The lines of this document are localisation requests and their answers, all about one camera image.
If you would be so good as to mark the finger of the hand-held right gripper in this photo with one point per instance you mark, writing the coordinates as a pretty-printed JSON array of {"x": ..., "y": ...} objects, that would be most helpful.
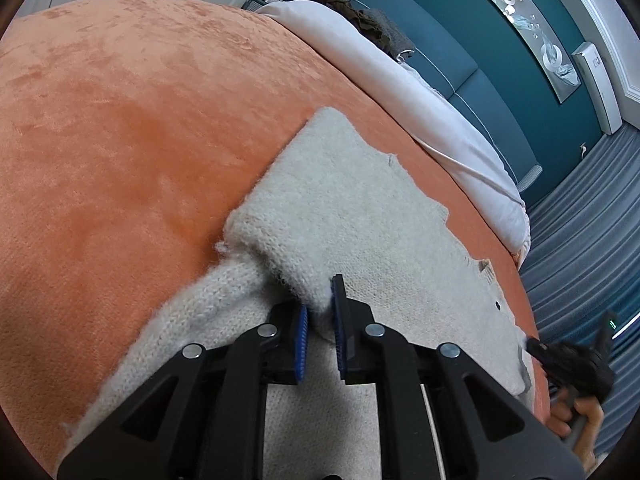
[{"x": 542, "y": 350}]

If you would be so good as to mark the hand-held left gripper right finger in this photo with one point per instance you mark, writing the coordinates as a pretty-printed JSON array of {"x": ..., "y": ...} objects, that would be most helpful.
[{"x": 340, "y": 330}]

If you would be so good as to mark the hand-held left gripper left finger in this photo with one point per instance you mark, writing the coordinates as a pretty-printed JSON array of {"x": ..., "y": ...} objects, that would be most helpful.
[{"x": 302, "y": 342}]

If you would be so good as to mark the cream knit sweater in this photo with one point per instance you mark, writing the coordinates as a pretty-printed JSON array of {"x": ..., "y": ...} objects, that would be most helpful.
[{"x": 350, "y": 210}]

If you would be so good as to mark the person's right hand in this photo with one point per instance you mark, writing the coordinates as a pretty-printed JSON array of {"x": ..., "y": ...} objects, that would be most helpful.
[{"x": 580, "y": 420}]

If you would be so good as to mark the blue grey curtain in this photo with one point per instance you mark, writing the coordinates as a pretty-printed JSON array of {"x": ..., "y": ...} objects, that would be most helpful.
[{"x": 575, "y": 235}]

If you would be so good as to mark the white duvet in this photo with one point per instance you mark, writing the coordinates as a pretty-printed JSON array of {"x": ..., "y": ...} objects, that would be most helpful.
[{"x": 425, "y": 110}]

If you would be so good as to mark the white air conditioner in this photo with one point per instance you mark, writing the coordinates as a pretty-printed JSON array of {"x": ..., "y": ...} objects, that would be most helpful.
[{"x": 597, "y": 85}]

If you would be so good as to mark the orange plush blanket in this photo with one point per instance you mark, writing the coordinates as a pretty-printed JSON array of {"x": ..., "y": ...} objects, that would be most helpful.
[{"x": 125, "y": 135}]

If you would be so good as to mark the teal padded headboard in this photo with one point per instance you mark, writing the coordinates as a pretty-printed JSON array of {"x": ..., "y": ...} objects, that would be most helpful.
[{"x": 450, "y": 60}]

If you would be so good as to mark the grey cloth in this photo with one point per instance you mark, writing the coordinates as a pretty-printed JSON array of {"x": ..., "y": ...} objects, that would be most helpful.
[{"x": 395, "y": 35}]

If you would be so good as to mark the brown ruffled cloth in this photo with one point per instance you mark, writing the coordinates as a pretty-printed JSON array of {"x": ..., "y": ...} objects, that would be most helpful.
[{"x": 360, "y": 15}]

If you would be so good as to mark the striped cloth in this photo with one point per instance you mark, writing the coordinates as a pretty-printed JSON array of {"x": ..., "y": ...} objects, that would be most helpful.
[{"x": 265, "y": 1}]

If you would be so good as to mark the silver floral wall art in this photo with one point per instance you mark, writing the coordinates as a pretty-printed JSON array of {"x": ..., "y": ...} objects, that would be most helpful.
[{"x": 525, "y": 25}]

